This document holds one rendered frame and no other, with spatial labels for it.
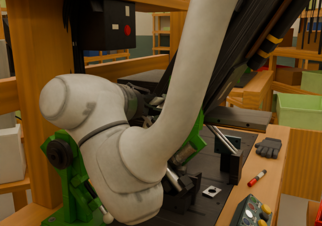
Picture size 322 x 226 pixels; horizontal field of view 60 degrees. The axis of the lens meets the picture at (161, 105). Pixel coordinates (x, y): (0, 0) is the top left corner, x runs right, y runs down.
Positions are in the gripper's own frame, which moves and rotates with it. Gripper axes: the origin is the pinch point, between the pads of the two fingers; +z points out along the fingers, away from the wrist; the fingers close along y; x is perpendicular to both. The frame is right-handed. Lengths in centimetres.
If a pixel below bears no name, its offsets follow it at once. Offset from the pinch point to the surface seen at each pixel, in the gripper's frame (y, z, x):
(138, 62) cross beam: 38, 41, 12
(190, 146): -14.5, 0.6, 0.0
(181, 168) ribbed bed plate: -17.7, 6.5, 8.8
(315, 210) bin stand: -54, 38, -11
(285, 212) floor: -80, 173, 29
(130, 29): 27.8, 2.2, -5.3
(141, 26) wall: 578, 850, 199
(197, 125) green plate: -10.5, 4.5, -4.1
